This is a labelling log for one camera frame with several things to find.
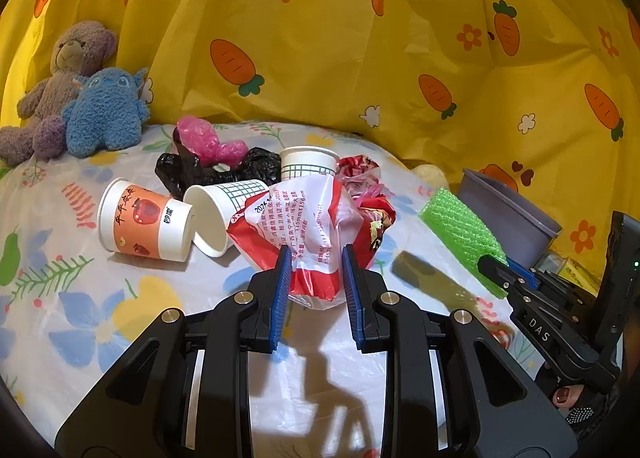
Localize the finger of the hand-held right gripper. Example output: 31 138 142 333
506 259 556 291
476 255 526 301

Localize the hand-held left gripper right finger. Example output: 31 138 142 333
341 243 586 458

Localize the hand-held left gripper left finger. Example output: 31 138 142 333
54 244 293 458

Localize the grey plastic bin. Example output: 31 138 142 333
457 168 563 269

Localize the green foam sleeve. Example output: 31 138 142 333
418 187 508 300

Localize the red white plastic bag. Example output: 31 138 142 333
226 173 361 311

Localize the black plastic bag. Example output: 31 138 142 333
155 125 283 189

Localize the person's right hand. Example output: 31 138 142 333
550 383 621 444

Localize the yellow packet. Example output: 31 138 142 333
542 251 603 296

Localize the red snack wrapper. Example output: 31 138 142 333
335 155 397 269

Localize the white green-grid paper cup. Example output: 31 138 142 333
183 179 268 258
279 145 340 184

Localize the cream plush toy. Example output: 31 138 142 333
412 164 449 189

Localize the orange paper cup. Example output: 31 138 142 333
97 177 195 264

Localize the pink plastic bag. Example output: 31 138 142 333
175 115 248 166

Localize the floral tablecloth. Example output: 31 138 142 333
0 121 551 458

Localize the blue plush toy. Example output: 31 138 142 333
62 67 152 159

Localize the yellow carrot print curtain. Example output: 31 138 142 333
0 0 640 279

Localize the brown teddy bear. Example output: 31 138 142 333
0 21 118 166

